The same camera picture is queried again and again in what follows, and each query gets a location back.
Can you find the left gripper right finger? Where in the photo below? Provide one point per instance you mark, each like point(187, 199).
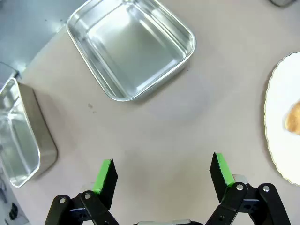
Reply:
point(221, 180)

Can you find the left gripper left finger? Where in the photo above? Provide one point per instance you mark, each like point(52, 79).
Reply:
point(106, 187)

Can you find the golden croissant bread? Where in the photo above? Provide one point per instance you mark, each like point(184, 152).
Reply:
point(294, 119)

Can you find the rectangular steel container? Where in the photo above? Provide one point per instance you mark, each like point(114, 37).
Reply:
point(131, 47)
point(44, 140)

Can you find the white printed box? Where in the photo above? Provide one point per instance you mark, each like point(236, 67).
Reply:
point(9, 201)

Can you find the white scalloped plate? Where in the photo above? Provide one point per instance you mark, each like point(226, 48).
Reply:
point(280, 93)

